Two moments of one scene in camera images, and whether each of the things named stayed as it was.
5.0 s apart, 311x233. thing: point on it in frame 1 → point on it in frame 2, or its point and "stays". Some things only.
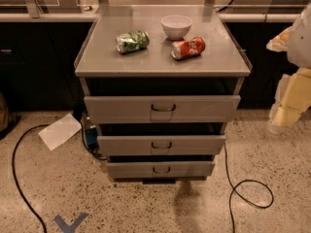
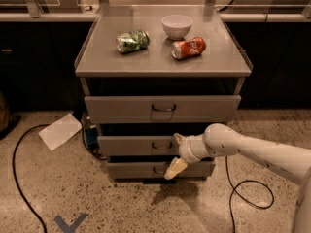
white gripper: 301,44 → 187,149
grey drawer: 160,145 stays
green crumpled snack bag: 131,42 stays
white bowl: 176,26 stays
